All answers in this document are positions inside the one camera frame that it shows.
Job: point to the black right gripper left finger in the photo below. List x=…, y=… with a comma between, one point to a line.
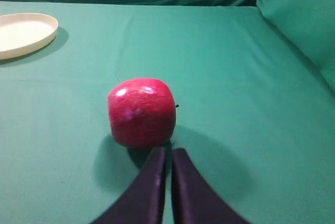
x=143, y=201

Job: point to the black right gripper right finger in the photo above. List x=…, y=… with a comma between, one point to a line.
x=193, y=199

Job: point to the red apple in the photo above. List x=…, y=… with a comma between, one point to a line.
x=142, y=113

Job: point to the pale yellow plate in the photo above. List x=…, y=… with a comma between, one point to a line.
x=25, y=33

